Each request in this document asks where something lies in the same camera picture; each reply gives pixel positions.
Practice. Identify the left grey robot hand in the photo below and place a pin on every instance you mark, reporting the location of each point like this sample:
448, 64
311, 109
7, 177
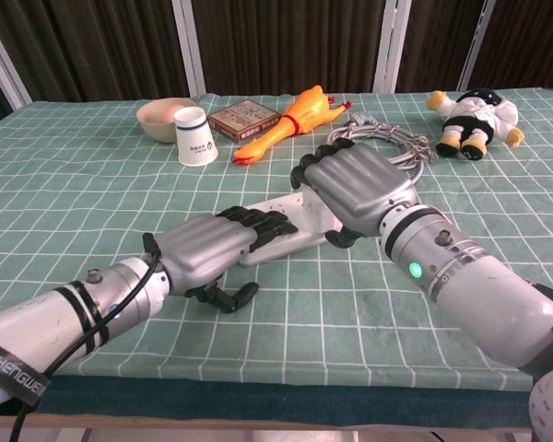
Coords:
198, 248

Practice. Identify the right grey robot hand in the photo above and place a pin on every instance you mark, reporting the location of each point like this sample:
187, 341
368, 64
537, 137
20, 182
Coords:
359, 184

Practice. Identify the white power strip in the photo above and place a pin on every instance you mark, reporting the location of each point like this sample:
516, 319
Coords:
281, 252

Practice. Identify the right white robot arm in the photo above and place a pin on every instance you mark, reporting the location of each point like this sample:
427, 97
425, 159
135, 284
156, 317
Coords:
488, 294

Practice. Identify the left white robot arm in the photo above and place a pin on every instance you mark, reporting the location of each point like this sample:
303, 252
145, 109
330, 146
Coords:
50, 322

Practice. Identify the yellow rubber chicken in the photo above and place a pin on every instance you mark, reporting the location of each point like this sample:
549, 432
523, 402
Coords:
304, 110

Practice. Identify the white paper cup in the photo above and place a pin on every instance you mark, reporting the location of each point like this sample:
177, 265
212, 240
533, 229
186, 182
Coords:
193, 143

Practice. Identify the beige bowl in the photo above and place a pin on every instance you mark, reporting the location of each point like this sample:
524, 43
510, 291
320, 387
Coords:
154, 129

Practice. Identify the brown card box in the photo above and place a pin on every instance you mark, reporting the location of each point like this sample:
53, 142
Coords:
242, 115

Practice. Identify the black and white plush doll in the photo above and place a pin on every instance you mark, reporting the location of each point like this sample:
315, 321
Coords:
474, 110

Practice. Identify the green checked tablecloth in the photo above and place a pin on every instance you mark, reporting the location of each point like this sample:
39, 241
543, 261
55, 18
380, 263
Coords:
350, 322

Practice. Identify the dark folding screen white frames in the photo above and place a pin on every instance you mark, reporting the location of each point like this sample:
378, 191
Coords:
281, 46

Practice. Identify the dark blue table underlay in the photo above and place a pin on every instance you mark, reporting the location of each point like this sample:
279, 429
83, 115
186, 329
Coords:
258, 396

